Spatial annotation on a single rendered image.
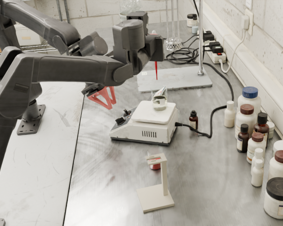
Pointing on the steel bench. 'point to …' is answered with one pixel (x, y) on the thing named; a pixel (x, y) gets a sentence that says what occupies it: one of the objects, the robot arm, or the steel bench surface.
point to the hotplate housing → (147, 131)
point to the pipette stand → (156, 197)
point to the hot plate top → (136, 116)
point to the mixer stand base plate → (173, 79)
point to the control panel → (124, 118)
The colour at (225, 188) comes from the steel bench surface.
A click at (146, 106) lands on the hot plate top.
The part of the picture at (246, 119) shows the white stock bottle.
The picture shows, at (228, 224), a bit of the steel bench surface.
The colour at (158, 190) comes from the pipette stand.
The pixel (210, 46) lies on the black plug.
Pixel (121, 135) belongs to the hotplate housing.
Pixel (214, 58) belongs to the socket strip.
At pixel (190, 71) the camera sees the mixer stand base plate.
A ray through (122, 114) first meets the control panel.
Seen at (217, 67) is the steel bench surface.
